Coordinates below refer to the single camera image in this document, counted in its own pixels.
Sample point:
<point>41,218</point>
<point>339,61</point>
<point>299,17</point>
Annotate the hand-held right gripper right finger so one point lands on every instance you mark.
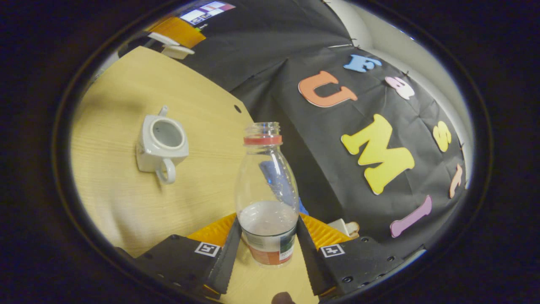
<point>310,261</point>

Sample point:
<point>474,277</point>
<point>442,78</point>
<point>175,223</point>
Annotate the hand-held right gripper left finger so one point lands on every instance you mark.
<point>228,261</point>

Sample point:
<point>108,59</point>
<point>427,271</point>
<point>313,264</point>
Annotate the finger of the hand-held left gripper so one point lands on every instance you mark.
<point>181,31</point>

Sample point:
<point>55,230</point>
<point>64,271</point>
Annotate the clear plastic water bottle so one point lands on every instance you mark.
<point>265,228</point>

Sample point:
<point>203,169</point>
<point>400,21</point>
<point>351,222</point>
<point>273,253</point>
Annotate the white ceramic teacup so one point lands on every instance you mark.
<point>147,152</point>

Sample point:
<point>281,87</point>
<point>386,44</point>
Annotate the computer monitor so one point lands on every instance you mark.
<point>206,10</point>

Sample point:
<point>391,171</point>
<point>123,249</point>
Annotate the white toaster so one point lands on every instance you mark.
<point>337,228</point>

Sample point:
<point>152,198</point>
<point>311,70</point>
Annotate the blue folded towel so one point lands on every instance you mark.
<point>303,209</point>

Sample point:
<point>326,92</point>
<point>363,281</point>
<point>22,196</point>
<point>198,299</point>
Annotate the toast slice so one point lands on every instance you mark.
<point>354,229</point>

